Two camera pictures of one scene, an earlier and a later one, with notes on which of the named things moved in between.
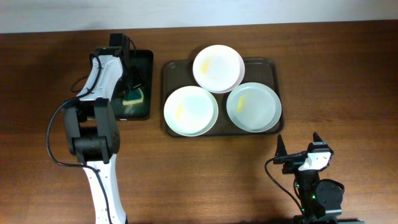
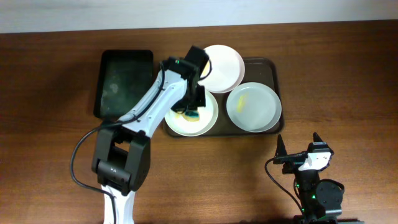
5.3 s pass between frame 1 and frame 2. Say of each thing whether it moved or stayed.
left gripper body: moved
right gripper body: stayed
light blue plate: stayed
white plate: stayed
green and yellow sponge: moved
